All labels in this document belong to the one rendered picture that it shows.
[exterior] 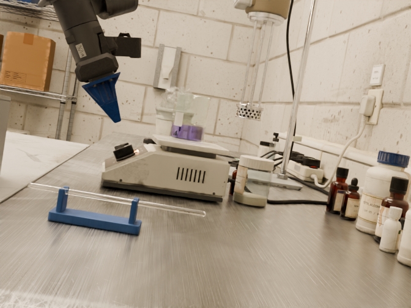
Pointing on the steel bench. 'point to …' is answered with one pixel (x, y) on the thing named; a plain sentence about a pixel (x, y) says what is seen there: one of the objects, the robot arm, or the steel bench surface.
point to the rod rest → (71, 217)
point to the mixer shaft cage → (246, 111)
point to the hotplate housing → (171, 173)
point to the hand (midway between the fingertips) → (109, 99)
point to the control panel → (125, 159)
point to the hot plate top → (189, 145)
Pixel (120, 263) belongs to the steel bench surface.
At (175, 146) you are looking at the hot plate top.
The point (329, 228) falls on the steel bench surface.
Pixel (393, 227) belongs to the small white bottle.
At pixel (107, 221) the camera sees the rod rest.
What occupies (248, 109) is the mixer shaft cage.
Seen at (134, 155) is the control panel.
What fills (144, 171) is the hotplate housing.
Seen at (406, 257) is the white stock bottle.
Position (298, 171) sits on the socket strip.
